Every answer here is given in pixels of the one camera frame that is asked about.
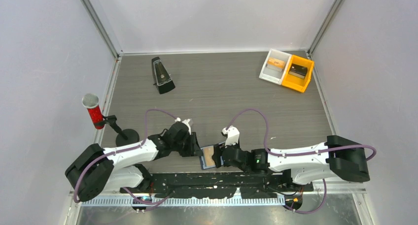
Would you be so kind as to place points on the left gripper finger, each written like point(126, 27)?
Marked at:
point(195, 144)
point(196, 153)

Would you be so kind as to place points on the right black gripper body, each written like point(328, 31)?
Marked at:
point(236, 145)

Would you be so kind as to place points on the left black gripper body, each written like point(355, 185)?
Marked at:
point(185, 145)

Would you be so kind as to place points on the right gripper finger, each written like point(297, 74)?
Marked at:
point(217, 151)
point(218, 162)

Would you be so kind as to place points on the blue leather card holder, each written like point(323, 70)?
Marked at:
point(201, 158)

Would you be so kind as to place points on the gold credit card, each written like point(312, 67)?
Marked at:
point(207, 160)

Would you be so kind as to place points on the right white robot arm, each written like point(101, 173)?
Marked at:
point(337, 157)

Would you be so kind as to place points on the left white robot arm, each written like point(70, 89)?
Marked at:
point(100, 169)

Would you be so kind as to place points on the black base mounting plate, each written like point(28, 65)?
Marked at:
point(218, 185)

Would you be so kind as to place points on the red microphone with stand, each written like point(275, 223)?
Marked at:
point(124, 136)

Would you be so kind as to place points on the black metronome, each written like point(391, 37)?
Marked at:
point(162, 79)

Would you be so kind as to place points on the white plastic bin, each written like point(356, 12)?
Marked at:
point(275, 76)

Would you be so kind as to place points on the yellow plastic bin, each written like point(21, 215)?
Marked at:
point(294, 82)

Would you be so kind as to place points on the black box in bin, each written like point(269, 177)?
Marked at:
point(298, 71)

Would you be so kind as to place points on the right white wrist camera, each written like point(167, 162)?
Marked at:
point(232, 135)

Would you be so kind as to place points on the slotted aluminium rail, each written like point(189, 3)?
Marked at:
point(183, 202)

